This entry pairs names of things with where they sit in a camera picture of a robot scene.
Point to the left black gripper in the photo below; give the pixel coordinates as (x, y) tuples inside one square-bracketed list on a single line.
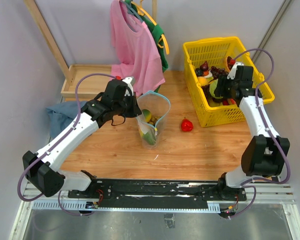
[(136, 110)]

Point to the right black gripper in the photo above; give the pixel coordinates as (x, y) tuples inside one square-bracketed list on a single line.
[(219, 90)]

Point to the green cabbage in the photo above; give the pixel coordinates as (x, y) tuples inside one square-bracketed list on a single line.
[(212, 88)]

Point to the green yellow mango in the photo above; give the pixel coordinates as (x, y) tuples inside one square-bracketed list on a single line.
[(147, 115)]

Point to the green longan bunch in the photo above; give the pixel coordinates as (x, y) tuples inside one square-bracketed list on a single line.
[(153, 120)]

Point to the clear zip top bag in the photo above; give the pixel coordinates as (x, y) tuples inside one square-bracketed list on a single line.
[(158, 105)]

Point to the red bell pepper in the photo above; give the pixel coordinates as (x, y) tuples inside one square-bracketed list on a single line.
[(186, 125)]

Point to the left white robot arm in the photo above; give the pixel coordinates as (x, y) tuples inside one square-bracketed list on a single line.
[(43, 167)]

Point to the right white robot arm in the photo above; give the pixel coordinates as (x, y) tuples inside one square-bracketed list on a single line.
[(266, 154)]

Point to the dark purple grape bunch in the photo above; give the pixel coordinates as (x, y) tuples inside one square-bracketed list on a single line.
[(217, 72)]

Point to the yellow mango fruit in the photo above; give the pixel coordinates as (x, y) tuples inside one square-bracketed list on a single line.
[(203, 81)]

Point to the brown sweet potato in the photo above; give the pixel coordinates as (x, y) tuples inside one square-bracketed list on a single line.
[(229, 63)]

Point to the blue black grape bunch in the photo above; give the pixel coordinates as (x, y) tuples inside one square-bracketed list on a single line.
[(199, 72)]

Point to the dark red fig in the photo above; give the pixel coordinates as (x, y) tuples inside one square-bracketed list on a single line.
[(204, 67)]

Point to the wooden tray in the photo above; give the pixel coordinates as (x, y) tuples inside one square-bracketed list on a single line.
[(91, 86)]

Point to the yellow plastic basket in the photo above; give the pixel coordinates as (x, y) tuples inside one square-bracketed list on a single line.
[(219, 111)]

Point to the pink t-shirt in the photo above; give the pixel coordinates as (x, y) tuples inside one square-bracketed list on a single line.
[(135, 48)]

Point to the blue cloth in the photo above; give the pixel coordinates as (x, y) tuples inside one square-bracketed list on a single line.
[(61, 115)]

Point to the green t-shirt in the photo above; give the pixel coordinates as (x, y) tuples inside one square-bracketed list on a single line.
[(156, 31)]

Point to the yellow clothes hanger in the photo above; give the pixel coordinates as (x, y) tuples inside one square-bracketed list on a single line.
[(162, 42)]

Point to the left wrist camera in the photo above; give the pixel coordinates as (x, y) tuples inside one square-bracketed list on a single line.
[(130, 81)]

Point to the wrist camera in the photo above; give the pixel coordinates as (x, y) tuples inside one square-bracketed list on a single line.
[(130, 81), (232, 73)]

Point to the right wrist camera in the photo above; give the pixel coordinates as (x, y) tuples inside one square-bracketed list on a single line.
[(232, 73)]

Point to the wooden rack frame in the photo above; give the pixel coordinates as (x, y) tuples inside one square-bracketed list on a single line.
[(77, 32)]

